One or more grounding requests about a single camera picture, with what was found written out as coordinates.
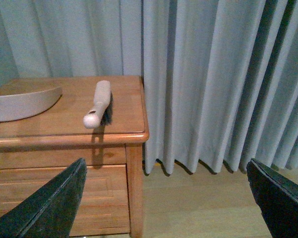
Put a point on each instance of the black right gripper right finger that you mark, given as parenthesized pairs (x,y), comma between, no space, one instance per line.
(277,198)

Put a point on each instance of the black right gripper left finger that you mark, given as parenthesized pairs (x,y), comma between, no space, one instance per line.
(50,211)

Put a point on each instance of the beige hand brush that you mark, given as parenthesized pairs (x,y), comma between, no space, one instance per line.
(101,112)

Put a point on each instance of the wooden nightstand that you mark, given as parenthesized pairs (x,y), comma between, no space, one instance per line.
(36,149)

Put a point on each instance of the beige plastic dustpan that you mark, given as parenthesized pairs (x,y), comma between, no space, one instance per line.
(25,105)

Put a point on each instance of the light blue curtain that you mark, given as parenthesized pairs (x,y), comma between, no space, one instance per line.
(221,76)

